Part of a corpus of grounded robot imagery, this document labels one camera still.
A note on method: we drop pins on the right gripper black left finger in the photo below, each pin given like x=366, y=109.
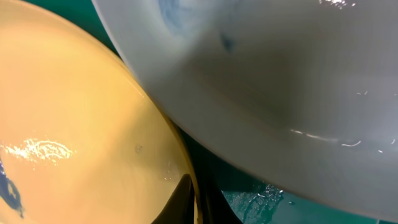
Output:
x=179, y=209

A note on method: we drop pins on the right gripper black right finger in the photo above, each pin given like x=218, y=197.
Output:
x=214, y=206

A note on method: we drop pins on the yellow plate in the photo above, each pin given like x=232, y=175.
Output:
x=81, y=142

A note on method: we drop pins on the light blue plate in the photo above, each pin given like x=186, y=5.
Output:
x=299, y=93

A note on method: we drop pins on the teal serving tray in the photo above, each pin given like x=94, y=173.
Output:
x=245, y=198

